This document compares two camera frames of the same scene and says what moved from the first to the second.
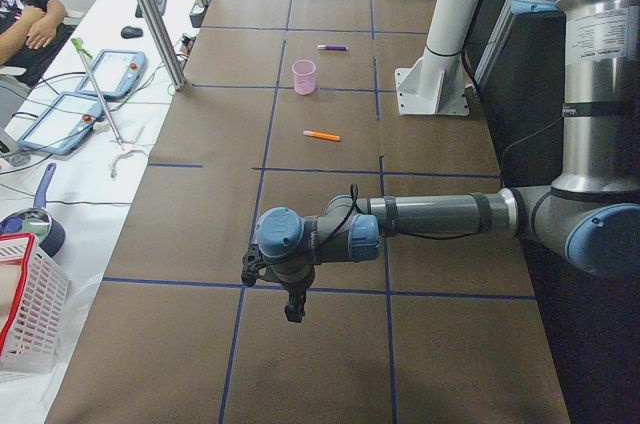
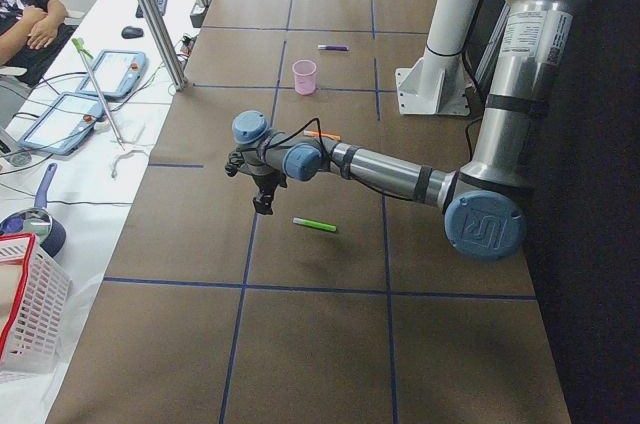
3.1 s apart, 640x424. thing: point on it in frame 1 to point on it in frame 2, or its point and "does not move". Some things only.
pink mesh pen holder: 304,76 does not move
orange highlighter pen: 323,135 does not move
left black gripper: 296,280 to 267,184
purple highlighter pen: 333,47 does not move
